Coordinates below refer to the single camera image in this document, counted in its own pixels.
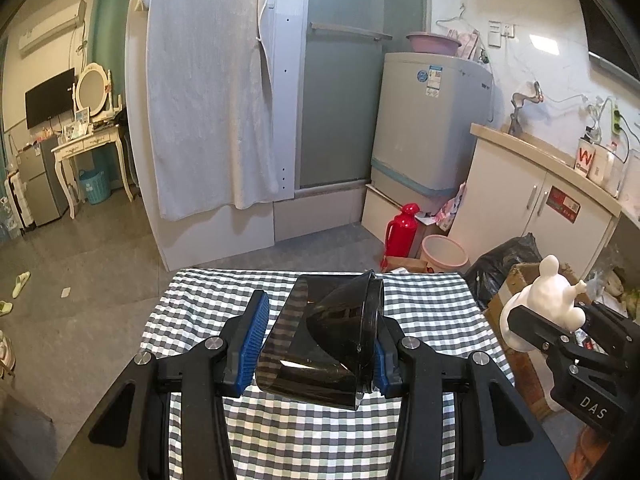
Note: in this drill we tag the black flat television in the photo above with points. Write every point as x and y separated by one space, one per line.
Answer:
50 97

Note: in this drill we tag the brown cardboard box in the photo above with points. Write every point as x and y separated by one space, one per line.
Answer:
530 380

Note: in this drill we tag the green power strip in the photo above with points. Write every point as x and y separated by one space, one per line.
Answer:
616 120

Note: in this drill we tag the black framed window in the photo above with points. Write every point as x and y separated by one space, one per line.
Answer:
610 20

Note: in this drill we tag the white sink cabinet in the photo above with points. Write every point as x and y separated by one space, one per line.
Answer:
500 200

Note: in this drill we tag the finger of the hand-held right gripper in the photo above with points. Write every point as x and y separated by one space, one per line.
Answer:
607 317
535 327

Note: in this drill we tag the teal curtain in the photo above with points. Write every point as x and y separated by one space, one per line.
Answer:
110 35

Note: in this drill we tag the metal clothes hanger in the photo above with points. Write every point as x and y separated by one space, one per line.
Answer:
452 22

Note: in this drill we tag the red thermos flask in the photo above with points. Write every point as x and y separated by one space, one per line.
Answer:
402 240

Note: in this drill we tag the grey small fridge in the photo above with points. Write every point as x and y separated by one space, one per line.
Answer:
42 185

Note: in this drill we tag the metal faucet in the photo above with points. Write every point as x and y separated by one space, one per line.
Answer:
517 115

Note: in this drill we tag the white bear figurine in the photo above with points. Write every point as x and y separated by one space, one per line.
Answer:
545 295

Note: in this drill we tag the pink detergent pouch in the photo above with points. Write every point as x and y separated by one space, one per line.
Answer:
450 207

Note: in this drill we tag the black trash bag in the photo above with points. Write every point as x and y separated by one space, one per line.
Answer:
505 265

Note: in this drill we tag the pale green slipper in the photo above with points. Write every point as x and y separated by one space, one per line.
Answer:
21 284
5 308

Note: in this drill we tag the white open shelf unit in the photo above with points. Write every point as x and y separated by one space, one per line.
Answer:
627 230

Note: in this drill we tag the white red paper cup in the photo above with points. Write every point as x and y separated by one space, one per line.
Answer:
585 157

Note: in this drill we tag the grey washing machine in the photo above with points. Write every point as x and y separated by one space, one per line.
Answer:
420 135

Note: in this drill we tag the white oval mirror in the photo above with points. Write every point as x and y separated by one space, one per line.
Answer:
92 90

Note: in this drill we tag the frosted glass shower door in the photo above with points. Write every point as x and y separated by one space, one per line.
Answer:
340 110

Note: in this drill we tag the white air conditioner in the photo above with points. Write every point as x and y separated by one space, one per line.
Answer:
50 27

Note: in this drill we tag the dark transparent plastic container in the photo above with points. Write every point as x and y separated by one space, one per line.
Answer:
330 330

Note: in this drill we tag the pink hanging cloth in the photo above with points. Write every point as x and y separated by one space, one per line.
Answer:
467 45

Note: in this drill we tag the white vanity table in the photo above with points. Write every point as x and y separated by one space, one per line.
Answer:
90 142

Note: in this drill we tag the pink wastebasket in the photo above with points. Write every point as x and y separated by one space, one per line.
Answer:
440 255

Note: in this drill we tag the green checkered tablecloth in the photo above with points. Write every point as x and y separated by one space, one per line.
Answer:
200 300

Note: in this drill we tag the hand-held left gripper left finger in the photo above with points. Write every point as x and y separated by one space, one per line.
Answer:
252 345

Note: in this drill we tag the white hanging towel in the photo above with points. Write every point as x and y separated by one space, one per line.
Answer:
200 110

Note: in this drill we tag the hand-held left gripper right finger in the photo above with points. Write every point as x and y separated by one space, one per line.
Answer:
384 365

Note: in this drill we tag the teal waste basket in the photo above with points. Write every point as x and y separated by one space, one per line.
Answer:
94 187

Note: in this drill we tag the white wall switch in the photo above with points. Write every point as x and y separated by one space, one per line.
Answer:
495 34

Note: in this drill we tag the brown paper bag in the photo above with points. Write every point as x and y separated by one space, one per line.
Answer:
405 262

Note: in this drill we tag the pink plastic basin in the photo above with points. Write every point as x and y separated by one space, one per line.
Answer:
432 42

